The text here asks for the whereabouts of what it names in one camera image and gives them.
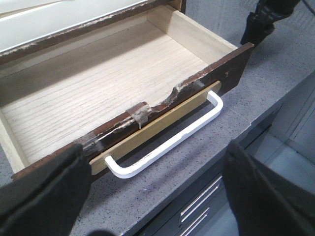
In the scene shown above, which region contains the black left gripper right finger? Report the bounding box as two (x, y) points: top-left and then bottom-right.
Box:
(225, 141), (315, 236)

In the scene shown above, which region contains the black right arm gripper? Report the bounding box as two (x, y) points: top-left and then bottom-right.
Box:
(240, 0), (299, 46)

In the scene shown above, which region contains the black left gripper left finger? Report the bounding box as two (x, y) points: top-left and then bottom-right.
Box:
(0, 145), (92, 236)

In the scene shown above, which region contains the dark wooden drawer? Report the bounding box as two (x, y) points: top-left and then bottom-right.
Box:
(0, 0), (253, 179)

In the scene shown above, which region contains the grey cabinet with metal handles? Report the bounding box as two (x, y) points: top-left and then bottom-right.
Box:
(126, 71), (315, 236)

